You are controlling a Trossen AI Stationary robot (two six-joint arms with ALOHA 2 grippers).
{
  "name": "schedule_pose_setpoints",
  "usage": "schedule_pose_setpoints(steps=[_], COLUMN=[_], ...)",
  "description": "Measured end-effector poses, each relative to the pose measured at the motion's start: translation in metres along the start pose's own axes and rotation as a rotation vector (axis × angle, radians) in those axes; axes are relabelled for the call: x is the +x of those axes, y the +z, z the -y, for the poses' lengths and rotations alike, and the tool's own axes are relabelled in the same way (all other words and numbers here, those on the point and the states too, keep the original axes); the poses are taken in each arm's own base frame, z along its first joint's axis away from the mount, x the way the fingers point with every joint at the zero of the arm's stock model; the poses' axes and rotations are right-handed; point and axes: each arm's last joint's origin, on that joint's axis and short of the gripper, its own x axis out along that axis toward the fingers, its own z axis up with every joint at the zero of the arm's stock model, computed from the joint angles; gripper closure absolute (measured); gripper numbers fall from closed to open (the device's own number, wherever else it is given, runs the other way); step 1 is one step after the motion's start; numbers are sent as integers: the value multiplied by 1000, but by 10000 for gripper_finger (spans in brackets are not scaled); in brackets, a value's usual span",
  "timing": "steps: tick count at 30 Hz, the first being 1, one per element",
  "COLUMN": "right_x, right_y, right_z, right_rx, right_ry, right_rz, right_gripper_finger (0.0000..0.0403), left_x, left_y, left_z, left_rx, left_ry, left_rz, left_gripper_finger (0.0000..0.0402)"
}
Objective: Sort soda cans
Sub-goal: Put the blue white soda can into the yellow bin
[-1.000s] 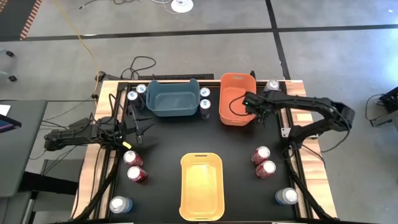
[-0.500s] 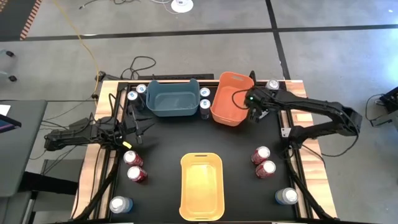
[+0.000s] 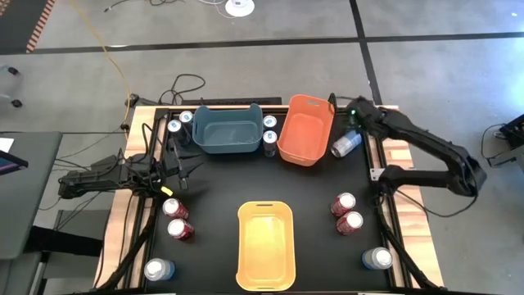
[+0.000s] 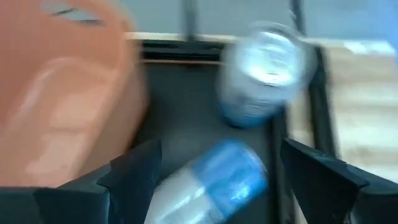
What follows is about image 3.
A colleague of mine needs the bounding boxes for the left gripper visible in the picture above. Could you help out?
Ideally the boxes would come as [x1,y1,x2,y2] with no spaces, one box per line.
[161,138,205,191]

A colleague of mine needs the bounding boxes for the silver blue can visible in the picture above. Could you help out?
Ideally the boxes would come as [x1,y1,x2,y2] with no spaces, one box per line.
[330,129,364,159]

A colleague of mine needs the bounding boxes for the red Coca-Cola can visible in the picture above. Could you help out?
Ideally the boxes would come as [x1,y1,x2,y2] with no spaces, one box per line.
[336,211,364,237]
[161,197,191,221]
[166,218,196,242]
[330,192,357,218]

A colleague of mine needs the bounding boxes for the orange plastic bin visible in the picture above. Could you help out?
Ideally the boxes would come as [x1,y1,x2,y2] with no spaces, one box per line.
[277,93,336,167]

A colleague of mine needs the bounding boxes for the yellow plastic bin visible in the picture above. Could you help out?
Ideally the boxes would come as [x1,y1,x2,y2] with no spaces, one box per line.
[236,200,296,293]

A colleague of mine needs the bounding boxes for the Spindrift lemon soda can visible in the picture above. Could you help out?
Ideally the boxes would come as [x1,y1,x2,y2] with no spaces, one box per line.
[361,247,394,271]

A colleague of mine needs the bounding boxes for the blue plastic bin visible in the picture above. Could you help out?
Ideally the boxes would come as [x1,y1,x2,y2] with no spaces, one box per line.
[192,102,264,155]

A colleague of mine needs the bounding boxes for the black power strip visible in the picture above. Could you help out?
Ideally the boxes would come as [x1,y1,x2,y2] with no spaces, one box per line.
[180,97,282,106]

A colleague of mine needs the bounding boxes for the white round floor device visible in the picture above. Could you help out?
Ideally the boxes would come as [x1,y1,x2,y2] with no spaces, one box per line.
[224,0,255,18]

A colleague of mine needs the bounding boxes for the grey desk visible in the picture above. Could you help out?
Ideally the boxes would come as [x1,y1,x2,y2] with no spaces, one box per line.
[0,130,63,261]

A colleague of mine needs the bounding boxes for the dark tablet screen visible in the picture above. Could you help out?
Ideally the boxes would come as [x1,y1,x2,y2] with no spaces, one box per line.
[0,149,29,176]

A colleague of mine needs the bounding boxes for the chair base with casters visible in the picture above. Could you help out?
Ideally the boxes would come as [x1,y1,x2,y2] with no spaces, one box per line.
[0,64,24,110]

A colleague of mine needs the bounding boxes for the orange black striped mat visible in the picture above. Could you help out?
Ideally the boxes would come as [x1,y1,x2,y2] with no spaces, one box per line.
[0,0,56,54]

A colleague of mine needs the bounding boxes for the black looped floor cable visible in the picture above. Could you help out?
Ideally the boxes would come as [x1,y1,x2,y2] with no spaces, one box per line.
[158,73,206,106]

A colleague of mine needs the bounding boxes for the yellow cable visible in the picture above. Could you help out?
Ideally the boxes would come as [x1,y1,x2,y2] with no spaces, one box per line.
[68,0,132,131]

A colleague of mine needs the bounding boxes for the black equipment with cables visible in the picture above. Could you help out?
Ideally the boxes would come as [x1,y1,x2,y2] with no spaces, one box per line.
[481,113,524,168]

